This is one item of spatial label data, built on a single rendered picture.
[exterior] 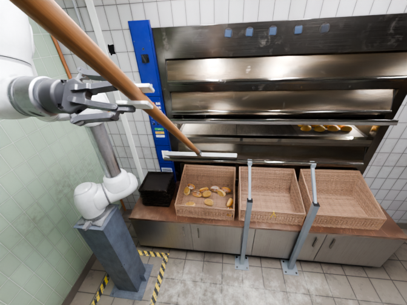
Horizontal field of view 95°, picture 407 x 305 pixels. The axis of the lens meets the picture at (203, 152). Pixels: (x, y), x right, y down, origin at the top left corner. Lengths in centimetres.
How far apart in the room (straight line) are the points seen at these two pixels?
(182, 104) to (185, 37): 52
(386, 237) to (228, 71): 188
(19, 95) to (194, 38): 128
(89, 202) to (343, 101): 202
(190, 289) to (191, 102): 176
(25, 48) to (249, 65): 136
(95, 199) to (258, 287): 166
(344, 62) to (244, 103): 76
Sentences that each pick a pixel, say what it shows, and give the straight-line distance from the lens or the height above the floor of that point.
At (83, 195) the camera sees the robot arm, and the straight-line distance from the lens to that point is 139.
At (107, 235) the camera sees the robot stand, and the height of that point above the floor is 91.
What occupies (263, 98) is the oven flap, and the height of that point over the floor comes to 156.
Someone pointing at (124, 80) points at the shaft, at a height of 200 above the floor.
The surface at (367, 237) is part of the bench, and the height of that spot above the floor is 55.
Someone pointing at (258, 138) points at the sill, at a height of 118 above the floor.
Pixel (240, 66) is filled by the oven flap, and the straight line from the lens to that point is 164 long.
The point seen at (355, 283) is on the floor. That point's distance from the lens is 259.
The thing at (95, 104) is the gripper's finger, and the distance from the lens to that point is 47.
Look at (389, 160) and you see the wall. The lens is 247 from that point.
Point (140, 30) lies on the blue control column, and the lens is 171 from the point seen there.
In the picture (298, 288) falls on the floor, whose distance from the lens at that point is 234.
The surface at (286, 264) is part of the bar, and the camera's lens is 240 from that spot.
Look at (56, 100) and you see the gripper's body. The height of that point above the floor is 196.
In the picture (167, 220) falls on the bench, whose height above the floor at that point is 58.
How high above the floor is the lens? 207
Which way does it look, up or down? 33 degrees down
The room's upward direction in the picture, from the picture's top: 3 degrees counter-clockwise
